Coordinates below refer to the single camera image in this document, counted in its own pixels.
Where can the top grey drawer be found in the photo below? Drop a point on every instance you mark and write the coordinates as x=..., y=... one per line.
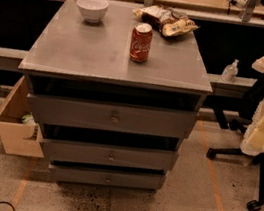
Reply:
x=110, y=116

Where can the white bowl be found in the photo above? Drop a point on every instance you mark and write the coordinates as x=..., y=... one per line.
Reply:
x=92, y=10

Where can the red coke can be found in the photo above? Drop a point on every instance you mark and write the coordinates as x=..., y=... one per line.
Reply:
x=140, y=42

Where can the open cardboard box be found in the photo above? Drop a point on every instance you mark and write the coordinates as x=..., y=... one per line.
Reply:
x=19, y=138

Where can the hand sanitizer bottle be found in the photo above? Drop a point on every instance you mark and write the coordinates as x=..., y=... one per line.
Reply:
x=230, y=71

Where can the middle grey drawer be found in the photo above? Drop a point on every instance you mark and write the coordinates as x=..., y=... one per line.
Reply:
x=90, y=153

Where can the bottom grey drawer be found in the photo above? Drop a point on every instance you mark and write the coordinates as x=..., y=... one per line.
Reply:
x=106, y=177

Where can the grey drawer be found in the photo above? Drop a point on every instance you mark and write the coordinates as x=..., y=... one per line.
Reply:
x=106, y=177
x=90, y=153
x=110, y=116

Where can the black office chair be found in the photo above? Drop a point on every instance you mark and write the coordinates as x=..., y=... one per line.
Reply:
x=252, y=99

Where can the grey drawer cabinet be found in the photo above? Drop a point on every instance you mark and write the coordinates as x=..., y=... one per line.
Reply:
x=77, y=60

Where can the crumpled chip bag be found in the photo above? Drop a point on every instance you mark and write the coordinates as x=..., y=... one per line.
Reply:
x=166, y=20

